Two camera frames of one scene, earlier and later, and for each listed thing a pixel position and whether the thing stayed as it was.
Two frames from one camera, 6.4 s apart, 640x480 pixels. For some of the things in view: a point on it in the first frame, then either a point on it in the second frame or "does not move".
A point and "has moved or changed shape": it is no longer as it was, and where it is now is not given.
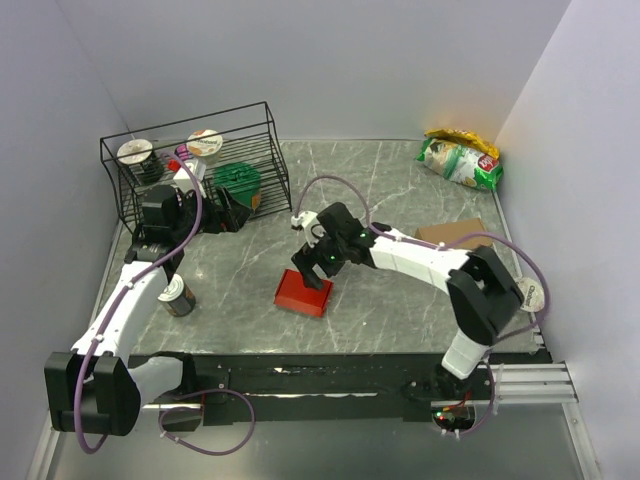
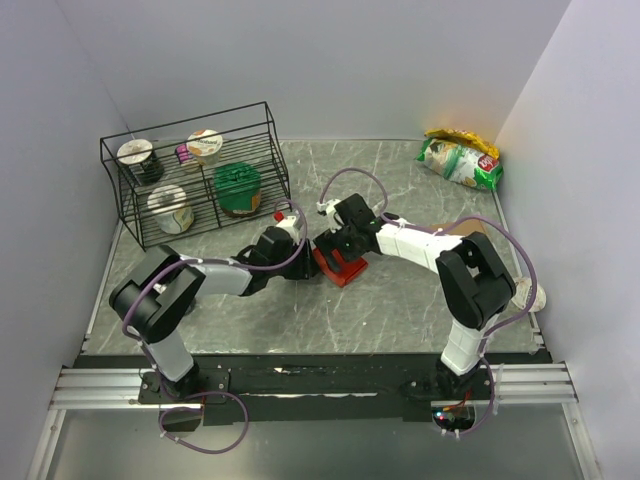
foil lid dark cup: [140, 152] does not move
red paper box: [294, 295] has moved or changed shape
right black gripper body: [329, 254] does not move
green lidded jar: [242, 180] does not move
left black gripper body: [211, 221] -> [299, 268]
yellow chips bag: [466, 137] does not move
